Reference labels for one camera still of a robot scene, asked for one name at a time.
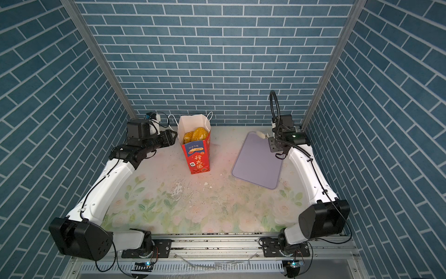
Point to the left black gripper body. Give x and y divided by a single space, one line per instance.
155 142

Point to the red white paper bag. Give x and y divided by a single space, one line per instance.
197 153

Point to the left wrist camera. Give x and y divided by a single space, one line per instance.
144 128

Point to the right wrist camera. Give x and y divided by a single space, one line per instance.
284 124

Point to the long seeded bread loaf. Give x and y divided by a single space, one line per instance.
200 134

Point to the lavender plastic tray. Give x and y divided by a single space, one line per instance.
256 163

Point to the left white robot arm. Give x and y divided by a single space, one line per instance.
80 233

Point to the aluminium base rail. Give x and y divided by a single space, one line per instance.
229 256

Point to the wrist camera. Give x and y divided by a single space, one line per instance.
284 124
144 128

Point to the braided wreath bread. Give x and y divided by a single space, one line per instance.
188 137

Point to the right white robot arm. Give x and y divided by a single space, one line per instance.
327 214

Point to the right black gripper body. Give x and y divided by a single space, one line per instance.
273 143

